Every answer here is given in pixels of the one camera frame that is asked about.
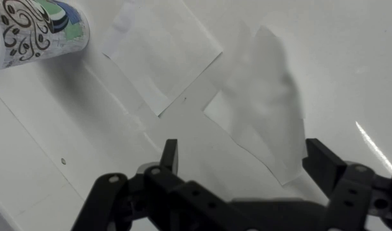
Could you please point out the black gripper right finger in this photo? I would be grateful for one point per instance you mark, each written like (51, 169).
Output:
(354, 197)

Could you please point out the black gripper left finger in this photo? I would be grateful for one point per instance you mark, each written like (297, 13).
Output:
(170, 206)

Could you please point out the white paper napkin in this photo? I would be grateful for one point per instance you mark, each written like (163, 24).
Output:
(264, 107)
(161, 52)

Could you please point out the patterned paper coffee cup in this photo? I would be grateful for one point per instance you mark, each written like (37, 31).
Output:
(42, 30)

